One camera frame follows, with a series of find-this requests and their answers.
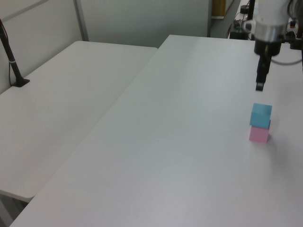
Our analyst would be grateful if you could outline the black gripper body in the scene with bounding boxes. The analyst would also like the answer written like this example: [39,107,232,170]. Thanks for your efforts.
[254,39,283,73]

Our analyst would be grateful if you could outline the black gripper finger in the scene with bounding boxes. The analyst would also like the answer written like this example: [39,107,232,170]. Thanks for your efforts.
[255,70,269,92]

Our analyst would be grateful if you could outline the blue cube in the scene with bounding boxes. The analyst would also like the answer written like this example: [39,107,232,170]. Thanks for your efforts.
[249,102,273,130]

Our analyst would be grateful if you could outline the pink cube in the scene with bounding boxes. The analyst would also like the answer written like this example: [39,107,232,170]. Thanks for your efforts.
[249,119,271,144]

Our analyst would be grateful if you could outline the black box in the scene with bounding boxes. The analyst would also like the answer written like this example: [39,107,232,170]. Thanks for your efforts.
[230,30,247,40]

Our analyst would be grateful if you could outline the small electronic device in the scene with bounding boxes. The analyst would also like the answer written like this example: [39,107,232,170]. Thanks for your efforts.
[232,19,245,31]

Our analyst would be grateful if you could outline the thin black background pole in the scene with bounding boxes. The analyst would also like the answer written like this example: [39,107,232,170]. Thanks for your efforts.
[248,0,256,20]

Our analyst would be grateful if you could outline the wooden cabinet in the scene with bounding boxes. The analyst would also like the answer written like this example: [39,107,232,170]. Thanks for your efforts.
[211,0,235,19]

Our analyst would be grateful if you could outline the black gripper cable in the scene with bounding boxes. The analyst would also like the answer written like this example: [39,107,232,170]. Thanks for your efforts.
[269,44,303,66]

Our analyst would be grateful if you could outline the black mount bracket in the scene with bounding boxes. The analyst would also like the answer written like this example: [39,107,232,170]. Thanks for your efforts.
[284,20,303,51]

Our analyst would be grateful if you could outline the aluminium frame post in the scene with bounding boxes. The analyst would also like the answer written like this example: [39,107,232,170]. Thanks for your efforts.
[207,0,214,38]

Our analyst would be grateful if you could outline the black camera stand pole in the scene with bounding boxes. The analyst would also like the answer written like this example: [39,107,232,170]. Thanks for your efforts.
[0,18,31,88]

